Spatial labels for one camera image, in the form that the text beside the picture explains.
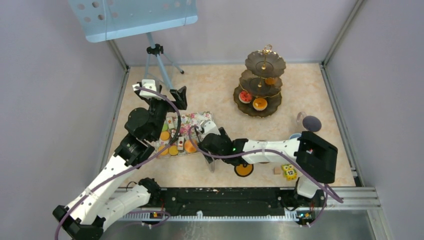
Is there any smiley face coaster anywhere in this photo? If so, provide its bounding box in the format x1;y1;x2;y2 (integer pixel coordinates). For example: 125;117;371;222
234;163;254;178

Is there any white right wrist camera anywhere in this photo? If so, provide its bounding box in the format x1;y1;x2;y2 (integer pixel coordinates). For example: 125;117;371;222
199;120;220;136

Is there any red sprinkled donut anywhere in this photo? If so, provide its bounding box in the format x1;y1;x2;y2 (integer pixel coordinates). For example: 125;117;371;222
238;90;253;104

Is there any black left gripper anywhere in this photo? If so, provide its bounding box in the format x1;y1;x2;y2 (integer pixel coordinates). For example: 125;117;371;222
146;85;187;141

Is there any three-tier smoked glass stand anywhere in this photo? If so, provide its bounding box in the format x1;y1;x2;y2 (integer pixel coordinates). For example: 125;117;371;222
233;44;286;118

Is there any orange fruit tart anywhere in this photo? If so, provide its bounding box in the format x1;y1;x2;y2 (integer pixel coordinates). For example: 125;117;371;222
252;97;268;111

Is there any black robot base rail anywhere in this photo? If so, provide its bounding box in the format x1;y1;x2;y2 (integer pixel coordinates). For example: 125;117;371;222
141;187;325;219

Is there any white cake slice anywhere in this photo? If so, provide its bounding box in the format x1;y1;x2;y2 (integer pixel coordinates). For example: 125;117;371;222
176;136;185;152

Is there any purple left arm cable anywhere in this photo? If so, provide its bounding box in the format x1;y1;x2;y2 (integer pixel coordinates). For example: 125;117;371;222
53;86;182;240

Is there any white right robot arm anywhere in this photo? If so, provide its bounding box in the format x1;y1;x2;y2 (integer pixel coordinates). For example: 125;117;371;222
193;126;343;206

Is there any round biscuit cookie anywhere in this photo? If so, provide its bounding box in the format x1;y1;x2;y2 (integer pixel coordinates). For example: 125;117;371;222
160;131;171;142

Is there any owl number block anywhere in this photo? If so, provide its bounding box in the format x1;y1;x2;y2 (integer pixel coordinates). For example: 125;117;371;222
281;164;298;181

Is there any small wooden cube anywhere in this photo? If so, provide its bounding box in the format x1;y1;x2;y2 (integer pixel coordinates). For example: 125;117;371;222
273;167;282;175

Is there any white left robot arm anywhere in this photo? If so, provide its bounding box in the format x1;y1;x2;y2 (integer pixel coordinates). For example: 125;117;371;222
52;84;188;240

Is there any blue mug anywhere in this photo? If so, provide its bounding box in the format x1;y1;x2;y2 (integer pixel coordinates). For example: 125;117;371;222
289;132;302;140

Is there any floral serving tray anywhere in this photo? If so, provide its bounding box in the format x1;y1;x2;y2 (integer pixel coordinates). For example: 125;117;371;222
154;111;216;159

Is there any round golden bun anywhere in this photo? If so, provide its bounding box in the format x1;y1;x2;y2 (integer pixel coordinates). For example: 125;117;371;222
184;140;198;154

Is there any brown croissant pastry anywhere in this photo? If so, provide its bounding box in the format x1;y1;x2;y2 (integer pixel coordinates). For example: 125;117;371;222
264;77;277;86

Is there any light blue music stand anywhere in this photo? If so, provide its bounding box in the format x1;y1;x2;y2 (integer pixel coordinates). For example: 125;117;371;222
67;0;199;90

